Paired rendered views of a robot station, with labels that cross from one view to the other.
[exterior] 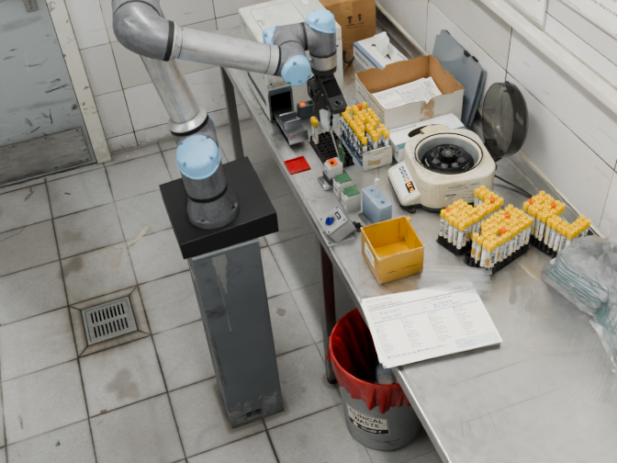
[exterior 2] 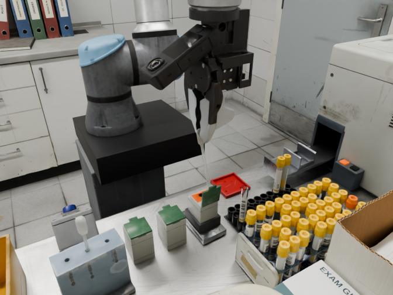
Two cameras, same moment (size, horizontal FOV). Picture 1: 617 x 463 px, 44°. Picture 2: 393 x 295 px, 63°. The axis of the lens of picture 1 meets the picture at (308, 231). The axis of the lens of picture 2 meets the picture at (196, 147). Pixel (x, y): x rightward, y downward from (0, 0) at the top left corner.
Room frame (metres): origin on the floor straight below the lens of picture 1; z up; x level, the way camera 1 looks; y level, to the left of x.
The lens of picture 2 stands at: (1.72, -0.55, 1.35)
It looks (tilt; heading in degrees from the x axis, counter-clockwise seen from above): 31 degrees down; 77
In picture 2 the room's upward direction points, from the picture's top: straight up
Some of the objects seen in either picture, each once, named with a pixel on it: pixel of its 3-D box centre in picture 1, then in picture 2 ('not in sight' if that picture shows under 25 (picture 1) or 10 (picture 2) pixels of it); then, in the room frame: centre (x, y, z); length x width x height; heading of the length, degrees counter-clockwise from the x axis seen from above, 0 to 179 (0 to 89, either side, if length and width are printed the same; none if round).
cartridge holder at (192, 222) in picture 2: (333, 177); (202, 219); (1.83, -0.09, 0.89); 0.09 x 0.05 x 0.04; 109
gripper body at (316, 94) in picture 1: (323, 83); (217, 50); (1.86, -0.08, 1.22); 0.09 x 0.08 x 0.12; 19
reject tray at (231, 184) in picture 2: (297, 164); (230, 184); (1.93, 0.02, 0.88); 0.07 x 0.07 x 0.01; 17
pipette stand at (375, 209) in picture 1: (376, 209); (93, 272); (1.63, -0.20, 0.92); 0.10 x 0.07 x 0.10; 23
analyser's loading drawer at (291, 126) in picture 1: (287, 119); (304, 155); (2.12, 0.04, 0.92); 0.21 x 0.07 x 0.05; 17
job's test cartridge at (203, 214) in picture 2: (333, 170); (202, 208); (1.83, -0.09, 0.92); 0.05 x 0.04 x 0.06; 109
